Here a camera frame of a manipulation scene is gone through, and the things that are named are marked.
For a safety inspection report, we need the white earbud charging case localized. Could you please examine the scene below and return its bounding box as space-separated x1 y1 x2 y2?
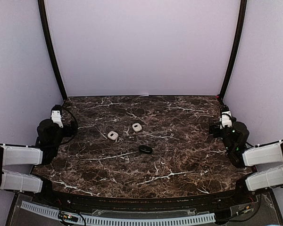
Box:
108 131 118 141

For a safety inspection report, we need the black earbud charging case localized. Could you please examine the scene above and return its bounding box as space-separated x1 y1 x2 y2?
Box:
138 145 153 154

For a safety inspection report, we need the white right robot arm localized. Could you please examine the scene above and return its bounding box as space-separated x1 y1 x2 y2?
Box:
209 121 283 204

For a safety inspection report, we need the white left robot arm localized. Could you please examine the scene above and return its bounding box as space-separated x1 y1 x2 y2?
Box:
0 119 78 205

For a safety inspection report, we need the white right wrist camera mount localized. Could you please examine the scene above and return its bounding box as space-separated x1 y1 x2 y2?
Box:
220 111 233 129

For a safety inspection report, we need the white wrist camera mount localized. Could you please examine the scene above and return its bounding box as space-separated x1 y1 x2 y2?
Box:
220 111 233 129
51 110 64 128

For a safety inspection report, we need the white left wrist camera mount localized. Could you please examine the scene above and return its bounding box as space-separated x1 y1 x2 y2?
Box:
51 110 64 128

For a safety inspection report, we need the black front table rail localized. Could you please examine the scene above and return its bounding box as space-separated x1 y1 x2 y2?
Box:
14 180 272 214

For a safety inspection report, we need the white slotted cable duct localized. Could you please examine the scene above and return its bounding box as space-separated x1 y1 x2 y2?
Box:
20 201 216 226

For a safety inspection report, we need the left black frame post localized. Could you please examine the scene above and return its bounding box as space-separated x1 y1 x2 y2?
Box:
37 0 68 101

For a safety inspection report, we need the black frame post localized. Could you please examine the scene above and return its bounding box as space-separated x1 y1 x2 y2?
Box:
218 0 247 103
37 0 68 101

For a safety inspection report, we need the right black frame post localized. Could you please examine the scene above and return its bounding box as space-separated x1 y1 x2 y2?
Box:
218 0 247 103

